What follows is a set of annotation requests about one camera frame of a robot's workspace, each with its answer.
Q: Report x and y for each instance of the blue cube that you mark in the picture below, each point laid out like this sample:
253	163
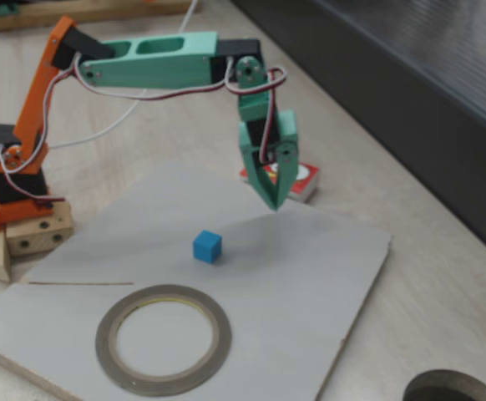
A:
205	248

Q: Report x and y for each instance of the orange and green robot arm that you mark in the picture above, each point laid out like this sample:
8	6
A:
155	71

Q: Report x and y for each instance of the grey board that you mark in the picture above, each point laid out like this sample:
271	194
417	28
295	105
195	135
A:
268	292

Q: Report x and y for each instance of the green gripper black servo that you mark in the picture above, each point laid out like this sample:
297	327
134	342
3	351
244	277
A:
255	162

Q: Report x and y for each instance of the long wooden plank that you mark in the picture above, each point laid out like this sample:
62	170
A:
101	12

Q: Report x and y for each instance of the wooden block with screw holes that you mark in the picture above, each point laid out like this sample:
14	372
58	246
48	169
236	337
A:
38	240

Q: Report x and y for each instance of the dark ribbed glass partition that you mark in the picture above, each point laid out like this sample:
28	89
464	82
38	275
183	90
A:
393	83

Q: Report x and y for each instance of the red cartoon print box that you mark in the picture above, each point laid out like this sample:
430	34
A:
307	179

